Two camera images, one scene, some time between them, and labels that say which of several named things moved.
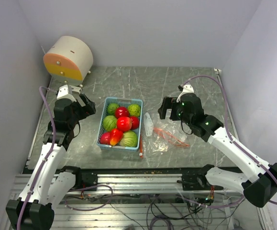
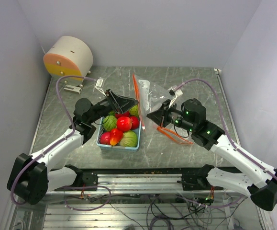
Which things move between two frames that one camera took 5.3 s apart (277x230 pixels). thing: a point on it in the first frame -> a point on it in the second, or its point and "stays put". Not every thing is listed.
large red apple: (124, 123) stays put
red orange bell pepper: (116, 136) stays put
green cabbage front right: (129, 139) stays put
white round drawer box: (69, 60) stays put
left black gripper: (88, 109) -> (119, 104)
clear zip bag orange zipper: (152, 143) -> (152, 97)
